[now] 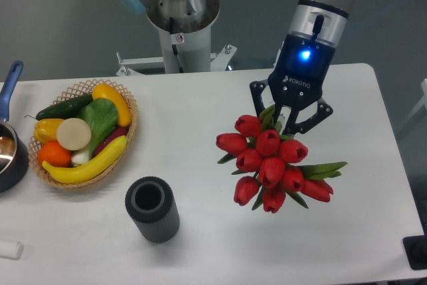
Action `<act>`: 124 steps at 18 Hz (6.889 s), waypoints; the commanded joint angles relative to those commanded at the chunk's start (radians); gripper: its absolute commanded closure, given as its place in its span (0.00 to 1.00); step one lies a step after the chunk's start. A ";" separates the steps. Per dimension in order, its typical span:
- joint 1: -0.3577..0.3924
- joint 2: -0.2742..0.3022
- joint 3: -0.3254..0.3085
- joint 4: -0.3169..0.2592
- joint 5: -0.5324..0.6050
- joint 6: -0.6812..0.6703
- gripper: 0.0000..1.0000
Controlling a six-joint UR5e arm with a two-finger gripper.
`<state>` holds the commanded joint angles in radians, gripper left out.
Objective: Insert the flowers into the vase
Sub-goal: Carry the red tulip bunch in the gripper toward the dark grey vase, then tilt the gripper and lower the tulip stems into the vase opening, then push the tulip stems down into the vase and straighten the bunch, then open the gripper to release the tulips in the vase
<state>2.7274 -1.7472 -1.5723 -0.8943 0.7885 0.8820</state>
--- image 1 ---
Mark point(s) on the yellow squash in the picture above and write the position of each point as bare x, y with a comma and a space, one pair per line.
106, 91

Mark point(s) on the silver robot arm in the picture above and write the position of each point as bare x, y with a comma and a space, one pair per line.
317, 20

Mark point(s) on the orange fruit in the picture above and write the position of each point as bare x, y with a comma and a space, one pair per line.
54, 154

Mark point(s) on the blue handled saucepan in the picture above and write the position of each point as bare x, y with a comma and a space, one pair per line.
14, 155

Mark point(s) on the black device at table edge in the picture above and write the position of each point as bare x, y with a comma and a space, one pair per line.
415, 248

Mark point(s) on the beige round onion slice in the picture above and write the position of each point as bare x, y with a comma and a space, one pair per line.
73, 134

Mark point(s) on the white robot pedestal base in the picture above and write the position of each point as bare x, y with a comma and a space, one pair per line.
184, 29

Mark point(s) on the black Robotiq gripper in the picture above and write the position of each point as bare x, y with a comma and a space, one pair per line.
296, 82

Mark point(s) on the red tulip bouquet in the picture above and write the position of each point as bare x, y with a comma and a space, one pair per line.
269, 163

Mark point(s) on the purple eggplant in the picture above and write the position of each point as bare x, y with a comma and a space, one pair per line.
120, 131

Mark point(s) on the white cylinder object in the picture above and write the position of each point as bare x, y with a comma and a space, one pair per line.
10, 249

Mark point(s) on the yellow banana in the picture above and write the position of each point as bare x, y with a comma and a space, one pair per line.
90, 169

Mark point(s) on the yellow bell pepper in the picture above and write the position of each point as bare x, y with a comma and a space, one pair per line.
45, 130

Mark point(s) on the green leafy bok choy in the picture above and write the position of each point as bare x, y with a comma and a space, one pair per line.
101, 116

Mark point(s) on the white frame at right edge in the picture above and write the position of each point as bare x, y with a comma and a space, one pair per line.
415, 114

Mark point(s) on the dark grey ribbed vase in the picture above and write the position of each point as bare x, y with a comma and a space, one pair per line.
151, 205

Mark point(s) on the green cucumber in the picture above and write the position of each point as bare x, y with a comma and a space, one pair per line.
64, 109

